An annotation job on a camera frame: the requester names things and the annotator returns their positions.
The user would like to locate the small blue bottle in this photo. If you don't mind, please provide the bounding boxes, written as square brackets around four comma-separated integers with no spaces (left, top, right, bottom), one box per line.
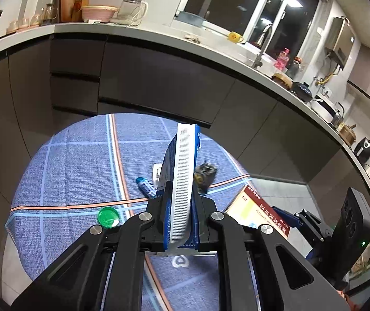
[135,176,157,199]

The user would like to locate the dark small bottle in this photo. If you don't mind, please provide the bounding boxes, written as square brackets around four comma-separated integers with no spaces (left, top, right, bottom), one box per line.
[287,56,302,78]

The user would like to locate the pink basket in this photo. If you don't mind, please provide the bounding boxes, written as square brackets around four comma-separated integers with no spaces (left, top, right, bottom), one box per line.
[80,5,120,23]

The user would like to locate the blue and white carton box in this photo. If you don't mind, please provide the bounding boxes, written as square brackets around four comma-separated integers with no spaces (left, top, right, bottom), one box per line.
[157,123,202,258]

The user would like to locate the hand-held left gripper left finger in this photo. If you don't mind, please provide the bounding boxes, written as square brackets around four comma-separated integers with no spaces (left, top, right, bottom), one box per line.
[11,197,167,311]

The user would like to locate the wall water heater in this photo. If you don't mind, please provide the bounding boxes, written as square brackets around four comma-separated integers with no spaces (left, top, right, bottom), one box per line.
[325,16,356,70]

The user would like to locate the wooden cutting board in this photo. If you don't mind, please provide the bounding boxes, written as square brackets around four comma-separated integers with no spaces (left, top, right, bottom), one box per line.
[57,0,81,23]

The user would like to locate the blue plaid tablecloth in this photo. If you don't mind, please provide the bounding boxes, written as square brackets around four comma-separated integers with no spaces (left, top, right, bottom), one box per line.
[5,113,252,311]

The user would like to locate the red bordered medicine box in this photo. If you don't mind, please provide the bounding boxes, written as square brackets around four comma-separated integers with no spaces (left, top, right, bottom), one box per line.
[225,186,291,238]

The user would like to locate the pink soap bottle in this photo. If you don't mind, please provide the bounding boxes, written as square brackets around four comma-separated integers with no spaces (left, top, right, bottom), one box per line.
[275,48,290,71]

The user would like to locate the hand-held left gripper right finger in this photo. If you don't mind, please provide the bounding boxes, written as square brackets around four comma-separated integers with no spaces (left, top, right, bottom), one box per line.
[197,196,349,311]

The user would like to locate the dark blue pot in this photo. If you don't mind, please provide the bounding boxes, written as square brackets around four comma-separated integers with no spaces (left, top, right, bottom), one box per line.
[291,82,313,102]

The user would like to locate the steel kettle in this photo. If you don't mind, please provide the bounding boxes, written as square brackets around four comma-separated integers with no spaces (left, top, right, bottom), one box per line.
[331,102,346,127]

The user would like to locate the glass jar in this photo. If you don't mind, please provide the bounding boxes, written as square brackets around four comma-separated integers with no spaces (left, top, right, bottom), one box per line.
[44,3,58,25]

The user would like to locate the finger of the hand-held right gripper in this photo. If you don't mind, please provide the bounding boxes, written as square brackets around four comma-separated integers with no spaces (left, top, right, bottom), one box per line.
[270,205,300,231]
[294,209,335,260]

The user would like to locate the green bottle cap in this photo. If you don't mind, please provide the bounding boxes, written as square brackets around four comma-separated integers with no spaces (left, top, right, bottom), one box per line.
[97,207,120,228]

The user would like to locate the wooden knife block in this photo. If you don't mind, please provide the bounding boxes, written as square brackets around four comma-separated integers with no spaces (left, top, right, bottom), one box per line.
[73,0,91,23]

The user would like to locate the glass electric kettle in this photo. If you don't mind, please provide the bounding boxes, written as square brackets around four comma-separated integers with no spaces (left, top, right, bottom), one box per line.
[117,0,149,26]

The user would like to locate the sliding window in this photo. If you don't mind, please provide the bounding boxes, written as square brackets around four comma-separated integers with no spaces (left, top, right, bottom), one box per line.
[172,0,331,60]

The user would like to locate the black air fryer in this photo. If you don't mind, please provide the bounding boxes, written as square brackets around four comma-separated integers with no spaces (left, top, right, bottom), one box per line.
[355,138,370,164]

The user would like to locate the white pot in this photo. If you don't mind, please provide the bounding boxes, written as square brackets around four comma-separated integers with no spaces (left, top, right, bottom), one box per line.
[311,97,336,122]

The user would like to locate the bamboo steamer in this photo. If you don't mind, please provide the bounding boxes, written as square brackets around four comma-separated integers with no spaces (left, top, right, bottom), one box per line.
[272,71,292,89]

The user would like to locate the yellow gas hose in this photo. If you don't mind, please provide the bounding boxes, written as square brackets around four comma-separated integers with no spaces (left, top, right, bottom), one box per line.
[315,69,338,86]

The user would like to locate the blue tray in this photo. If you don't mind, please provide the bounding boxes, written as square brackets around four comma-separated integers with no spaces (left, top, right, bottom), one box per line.
[176,11,203,27]

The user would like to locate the black crumpled wrapper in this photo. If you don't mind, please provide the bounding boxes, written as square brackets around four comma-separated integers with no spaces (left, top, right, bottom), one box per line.
[194,160,218,195]

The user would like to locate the wooden bucket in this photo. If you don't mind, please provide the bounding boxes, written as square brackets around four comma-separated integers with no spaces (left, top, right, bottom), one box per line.
[338,124,357,146]

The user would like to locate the steel faucet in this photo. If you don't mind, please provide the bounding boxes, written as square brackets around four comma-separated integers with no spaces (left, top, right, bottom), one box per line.
[251,24,274,69]

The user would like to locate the small white packet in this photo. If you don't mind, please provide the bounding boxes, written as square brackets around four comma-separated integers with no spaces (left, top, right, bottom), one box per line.
[152,164,163,185]

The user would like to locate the dark lower kitchen cabinets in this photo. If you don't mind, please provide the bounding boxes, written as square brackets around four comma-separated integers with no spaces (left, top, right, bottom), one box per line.
[0,34,370,221]

